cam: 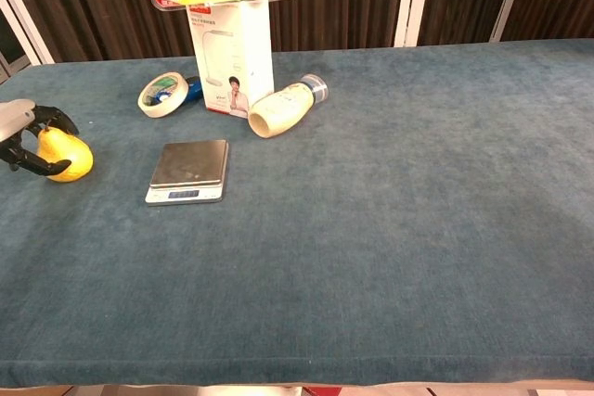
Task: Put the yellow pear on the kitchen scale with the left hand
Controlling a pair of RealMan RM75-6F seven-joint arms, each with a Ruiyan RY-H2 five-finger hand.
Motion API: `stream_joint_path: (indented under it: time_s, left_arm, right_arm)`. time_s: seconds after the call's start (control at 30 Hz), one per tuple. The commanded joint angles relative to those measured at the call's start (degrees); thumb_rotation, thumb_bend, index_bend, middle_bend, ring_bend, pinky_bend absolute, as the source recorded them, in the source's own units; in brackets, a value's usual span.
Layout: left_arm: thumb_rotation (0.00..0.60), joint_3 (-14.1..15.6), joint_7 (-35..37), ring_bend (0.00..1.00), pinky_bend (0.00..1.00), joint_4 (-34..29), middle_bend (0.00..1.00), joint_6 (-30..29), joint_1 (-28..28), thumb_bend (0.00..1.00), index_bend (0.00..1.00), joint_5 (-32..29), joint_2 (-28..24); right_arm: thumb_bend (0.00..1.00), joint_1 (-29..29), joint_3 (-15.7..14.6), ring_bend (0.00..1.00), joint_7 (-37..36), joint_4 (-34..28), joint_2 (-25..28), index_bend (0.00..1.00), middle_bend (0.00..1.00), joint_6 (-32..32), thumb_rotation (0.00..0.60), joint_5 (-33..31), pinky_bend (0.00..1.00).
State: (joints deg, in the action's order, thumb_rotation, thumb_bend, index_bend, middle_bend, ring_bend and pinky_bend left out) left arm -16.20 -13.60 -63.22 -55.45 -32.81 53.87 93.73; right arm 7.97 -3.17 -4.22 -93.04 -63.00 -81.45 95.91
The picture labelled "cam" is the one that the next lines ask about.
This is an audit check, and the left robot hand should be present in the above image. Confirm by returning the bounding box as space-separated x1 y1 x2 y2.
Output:
0 98 81 179

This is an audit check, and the white masking tape roll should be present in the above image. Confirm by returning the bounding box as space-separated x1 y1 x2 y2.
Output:
136 71 189 119

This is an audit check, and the digital kitchen scale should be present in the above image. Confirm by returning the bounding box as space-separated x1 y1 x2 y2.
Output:
144 138 230 207

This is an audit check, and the teal table cloth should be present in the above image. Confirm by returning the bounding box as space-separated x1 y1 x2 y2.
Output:
0 37 594 390

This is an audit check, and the blue cylindrical object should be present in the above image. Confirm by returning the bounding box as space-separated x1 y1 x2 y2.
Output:
184 76 204 106

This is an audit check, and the cream bottle with clear cap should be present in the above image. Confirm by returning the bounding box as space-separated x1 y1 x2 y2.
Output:
247 73 330 140

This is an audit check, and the white lamp product box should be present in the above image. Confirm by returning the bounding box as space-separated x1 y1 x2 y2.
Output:
186 0 276 120

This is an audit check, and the yellow pear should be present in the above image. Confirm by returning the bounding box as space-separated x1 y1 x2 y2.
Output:
35 121 95 184

